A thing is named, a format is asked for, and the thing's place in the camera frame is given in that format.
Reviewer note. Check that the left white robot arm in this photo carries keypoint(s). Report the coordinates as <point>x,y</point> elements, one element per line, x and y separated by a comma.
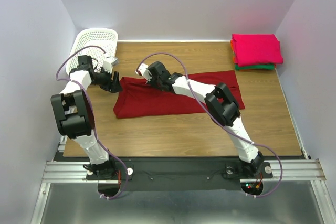
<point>74,114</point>

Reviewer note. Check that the aluminium frame rail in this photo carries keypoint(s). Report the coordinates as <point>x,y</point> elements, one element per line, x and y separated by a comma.
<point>290,170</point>

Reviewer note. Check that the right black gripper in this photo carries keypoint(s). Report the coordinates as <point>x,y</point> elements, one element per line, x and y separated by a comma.
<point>153,77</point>

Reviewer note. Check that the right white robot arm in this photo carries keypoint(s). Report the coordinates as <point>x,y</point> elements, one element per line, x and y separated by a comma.
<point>217,101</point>

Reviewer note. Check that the folded orange t shirt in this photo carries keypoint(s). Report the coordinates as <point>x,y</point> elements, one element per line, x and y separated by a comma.
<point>232,47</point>

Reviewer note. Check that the dark red t shirt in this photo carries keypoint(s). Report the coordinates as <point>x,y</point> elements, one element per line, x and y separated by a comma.
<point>139,99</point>

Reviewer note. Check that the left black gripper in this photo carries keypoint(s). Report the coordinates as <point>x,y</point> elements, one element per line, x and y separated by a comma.
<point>109,82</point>

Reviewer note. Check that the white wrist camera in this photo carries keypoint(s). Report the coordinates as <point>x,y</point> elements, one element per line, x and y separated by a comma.
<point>143,71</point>
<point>109,63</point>

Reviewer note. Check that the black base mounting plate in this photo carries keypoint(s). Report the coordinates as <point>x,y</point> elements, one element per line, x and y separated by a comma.
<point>177,174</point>

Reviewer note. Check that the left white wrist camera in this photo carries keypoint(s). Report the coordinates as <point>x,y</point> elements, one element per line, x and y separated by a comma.
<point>109,63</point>

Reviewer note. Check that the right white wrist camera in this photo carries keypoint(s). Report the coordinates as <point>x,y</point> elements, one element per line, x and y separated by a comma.
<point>143,71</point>

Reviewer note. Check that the folded green t shirt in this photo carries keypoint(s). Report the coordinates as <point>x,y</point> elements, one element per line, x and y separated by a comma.
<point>255,67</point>

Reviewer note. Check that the folded pink t shirt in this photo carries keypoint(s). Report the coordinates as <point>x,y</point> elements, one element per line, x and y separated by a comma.
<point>256,49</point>

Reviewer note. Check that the white perforated plastic basket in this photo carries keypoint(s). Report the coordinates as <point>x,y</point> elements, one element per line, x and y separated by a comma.
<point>101,45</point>

